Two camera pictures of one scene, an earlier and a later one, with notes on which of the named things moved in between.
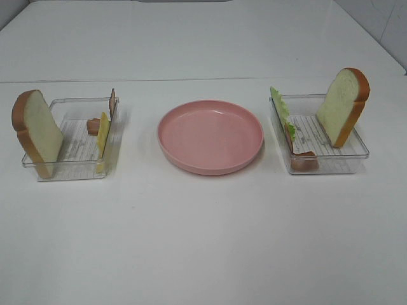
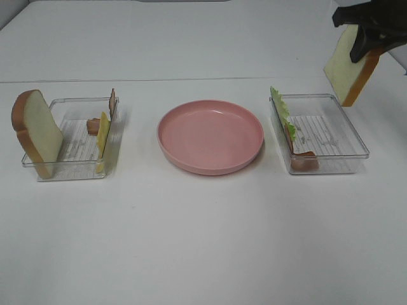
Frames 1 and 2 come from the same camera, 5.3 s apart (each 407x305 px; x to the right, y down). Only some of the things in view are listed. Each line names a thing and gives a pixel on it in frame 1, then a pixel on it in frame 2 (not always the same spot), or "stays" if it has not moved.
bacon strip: (301, 162) stays
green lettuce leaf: (283, 111) stays
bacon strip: (93, 124) stays
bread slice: (345, 98) to (348, 79)
